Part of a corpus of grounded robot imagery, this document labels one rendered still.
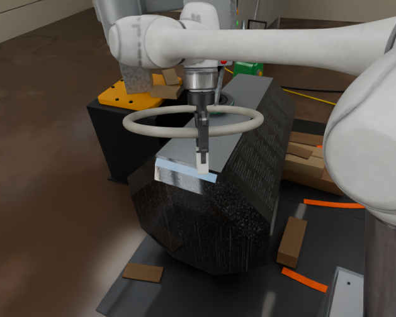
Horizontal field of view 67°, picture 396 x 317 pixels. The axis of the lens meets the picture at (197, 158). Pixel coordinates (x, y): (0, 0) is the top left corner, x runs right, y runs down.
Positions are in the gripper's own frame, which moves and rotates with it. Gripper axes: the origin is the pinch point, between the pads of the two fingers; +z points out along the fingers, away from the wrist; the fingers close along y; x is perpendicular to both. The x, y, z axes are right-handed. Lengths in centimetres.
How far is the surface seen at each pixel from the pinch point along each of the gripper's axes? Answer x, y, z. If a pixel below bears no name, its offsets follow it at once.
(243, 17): -97, 347, -80
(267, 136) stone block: -46, 78, 14
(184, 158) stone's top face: 3, 55, 17
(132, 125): 20.2, 9.4, -9.5
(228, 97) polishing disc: -26, 93, -7
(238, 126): -10.9, 1.7, -9.4
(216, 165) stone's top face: -12, 47, 19
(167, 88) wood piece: 9, 135, -9
